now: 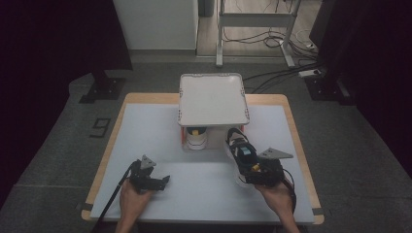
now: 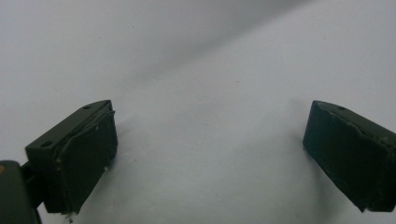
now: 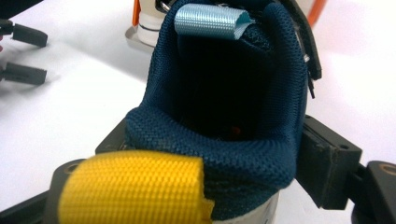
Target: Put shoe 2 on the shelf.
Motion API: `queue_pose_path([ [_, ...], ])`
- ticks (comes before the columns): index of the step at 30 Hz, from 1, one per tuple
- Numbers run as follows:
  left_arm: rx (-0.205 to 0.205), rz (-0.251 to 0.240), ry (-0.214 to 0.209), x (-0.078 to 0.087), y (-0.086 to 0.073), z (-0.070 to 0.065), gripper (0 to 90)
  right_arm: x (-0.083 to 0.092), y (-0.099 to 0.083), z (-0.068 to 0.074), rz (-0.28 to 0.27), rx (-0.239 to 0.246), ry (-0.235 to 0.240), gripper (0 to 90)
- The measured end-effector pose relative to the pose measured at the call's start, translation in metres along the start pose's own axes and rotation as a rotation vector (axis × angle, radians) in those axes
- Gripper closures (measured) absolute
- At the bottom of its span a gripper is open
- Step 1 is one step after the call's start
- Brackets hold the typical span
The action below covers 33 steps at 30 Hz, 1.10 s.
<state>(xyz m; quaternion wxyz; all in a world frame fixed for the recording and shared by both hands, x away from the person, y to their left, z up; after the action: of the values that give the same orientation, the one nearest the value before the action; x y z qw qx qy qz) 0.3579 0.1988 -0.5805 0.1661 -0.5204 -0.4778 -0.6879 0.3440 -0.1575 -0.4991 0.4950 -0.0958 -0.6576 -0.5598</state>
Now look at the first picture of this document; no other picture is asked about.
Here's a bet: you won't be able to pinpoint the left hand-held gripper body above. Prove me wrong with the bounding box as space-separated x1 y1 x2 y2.
128 153 163 195

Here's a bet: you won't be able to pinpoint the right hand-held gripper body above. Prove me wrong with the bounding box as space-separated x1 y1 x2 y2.
256 147 294 189

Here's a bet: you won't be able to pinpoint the white floor cable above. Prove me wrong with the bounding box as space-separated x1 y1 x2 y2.
294 28 318 50

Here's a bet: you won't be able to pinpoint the black floor cable bundle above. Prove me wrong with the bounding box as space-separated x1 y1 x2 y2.
223 27 321 62

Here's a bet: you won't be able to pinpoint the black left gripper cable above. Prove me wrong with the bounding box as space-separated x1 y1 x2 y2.
92 160 138 233

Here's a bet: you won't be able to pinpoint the person's left hand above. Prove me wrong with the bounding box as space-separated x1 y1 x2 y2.
119 179 154 225

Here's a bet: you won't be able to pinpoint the white power strip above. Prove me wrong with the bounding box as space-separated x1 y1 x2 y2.
297 68 322 79

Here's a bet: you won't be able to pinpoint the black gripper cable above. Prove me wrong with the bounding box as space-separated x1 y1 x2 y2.
281 167 298 216
92 160 138 233

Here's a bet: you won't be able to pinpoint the wooden table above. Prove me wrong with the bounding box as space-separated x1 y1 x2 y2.
81 92 326 226

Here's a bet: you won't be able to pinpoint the dark curtain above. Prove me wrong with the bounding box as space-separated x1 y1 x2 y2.
309 0 412 178
0 0 134 208

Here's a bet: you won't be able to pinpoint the black stand base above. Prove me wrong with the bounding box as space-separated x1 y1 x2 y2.
303 75 356 107
79 69 127 105

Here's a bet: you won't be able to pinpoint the person's right hand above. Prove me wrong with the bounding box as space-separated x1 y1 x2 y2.
255 182 296 222

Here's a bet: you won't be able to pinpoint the navy and cream sneaker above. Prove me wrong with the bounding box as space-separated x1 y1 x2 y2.
185 126 209 151
224 127 270 189

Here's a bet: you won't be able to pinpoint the white two-tier shoe rack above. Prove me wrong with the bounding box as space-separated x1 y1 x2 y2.
176 73 251 152

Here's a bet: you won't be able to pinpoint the white metal desk frame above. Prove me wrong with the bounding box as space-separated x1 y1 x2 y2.
215 0 303 69

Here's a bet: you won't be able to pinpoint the white table mat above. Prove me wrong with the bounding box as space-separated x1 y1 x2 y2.
89 103 316 225

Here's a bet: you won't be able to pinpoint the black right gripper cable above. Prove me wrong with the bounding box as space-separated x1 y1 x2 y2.
281 167 298 216

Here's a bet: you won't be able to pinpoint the black floor cables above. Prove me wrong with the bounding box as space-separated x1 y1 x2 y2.
242 61 326 95

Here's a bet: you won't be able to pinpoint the white cabinet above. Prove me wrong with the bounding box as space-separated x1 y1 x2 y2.
113 0 199 51

